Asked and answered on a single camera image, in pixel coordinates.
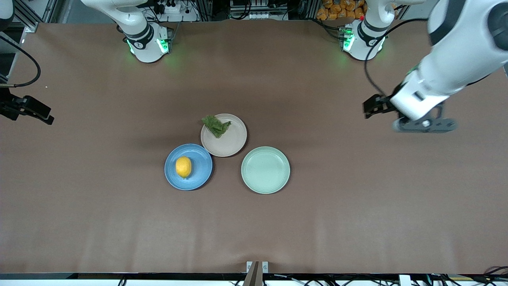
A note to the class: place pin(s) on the yellow lemon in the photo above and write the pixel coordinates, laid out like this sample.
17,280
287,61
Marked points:
183,167

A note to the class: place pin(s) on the green lettuce leaf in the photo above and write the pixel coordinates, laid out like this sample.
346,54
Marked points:
216,126

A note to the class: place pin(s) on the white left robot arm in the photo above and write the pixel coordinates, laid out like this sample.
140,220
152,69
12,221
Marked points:
460,59

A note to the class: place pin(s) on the orange packaged goods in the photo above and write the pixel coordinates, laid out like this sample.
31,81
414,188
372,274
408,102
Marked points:
337,10

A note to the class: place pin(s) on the mint green plate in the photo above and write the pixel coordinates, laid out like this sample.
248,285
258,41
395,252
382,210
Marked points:
265,171

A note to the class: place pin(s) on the beige plate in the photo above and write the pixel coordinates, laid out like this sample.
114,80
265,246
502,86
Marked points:
232,143

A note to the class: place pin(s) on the white electrical unit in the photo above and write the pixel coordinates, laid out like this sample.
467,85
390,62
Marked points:
258,14

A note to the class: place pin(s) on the white power strip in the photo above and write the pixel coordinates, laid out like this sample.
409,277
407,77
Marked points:
172,8

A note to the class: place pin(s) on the blue plate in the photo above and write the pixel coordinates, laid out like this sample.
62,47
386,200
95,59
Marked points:
201,169

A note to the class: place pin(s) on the small white box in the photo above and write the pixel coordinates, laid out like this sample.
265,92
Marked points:
405,281

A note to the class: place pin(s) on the aluminium frame profile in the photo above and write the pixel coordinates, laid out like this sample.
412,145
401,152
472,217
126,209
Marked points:
29,18

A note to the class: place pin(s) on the silver metal bracket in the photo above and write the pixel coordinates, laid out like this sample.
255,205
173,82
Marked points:
249,266

